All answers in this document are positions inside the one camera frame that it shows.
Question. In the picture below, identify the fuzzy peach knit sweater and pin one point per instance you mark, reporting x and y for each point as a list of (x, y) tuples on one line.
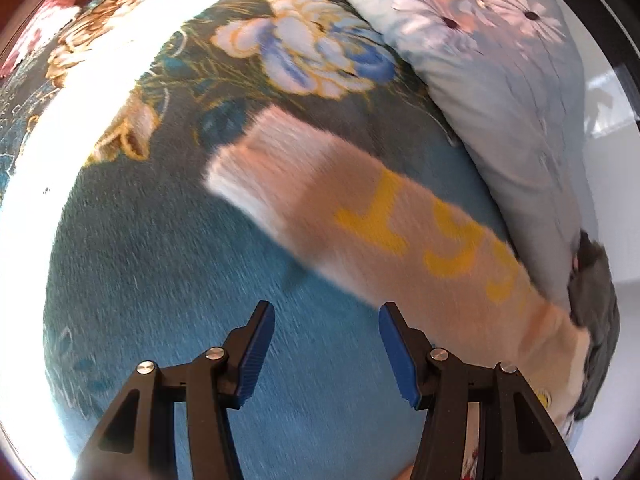
[(383, 237)]

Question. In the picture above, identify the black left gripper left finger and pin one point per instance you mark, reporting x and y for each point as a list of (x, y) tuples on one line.
[(135, 438)]

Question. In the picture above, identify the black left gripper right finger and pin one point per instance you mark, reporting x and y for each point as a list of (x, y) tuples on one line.
[(489, 415)]

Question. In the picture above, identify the teal floral plush blanket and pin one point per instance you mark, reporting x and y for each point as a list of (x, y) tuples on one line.
[(113, 251)]

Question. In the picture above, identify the light blue floral duvet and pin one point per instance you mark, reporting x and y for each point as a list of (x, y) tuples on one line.
[(509, 80)]

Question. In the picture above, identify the dark grey garment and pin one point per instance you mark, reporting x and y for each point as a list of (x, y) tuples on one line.
[(593, 306)]

